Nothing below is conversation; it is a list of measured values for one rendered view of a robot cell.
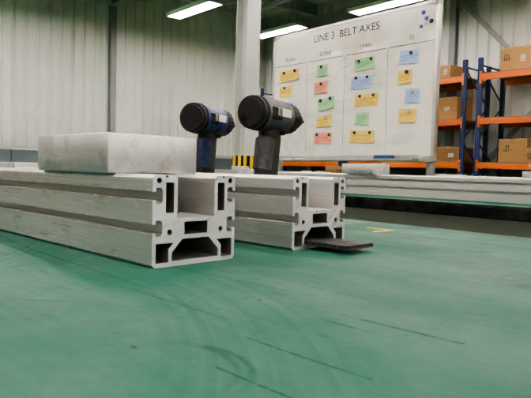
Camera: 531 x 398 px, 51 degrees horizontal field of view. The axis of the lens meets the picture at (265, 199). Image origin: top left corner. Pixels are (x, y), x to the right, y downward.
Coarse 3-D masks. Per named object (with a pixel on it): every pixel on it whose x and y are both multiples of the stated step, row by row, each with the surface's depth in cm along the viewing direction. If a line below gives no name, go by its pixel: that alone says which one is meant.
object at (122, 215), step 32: (0, 192) 75; (32, 192) 68; (64, 192) 62; (96, 192) 59; (128, 192) 55; (160, 192) 51; (192, 192) 57; (224, 192) 56; (0, 224) 75; (32, 224) 68; (64, 224) 62; (96, 224) 57; (128, 224) 55; (160, 224) 51; (192, 224) 56; (224, 224) 56; (128, 256) 53; (160, 256) 52; (192, 256) 55; (224, 256) 56
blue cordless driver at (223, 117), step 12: (192, 108) 106; (204, 108) 106; (216, 108) 111; (180, 120) 107; (192, 120) 106; (204, 120) 105; (216, 120) 109; (228, 120) 115; (192, 132) 106; (204, 132) 108; (216, 132) 112; (228, 132) 117; (204, 144) 109; (216, 144) 113; (204, 156) 109; (204, 168) 109
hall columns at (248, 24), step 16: (240, 0) 919; (256, 0) 907; (240, 16) 920; (256, 16) 909; (240, 32) 922; (256, 32) 911; (240, 48) 924; (256, 48) 913; (240, 64) 926; (256, 64) 915; (240, 80) 928; (256, 80) 917; (240, 96) 930; (240, 128) 934; (240, 144) 935; (240, 160) 913
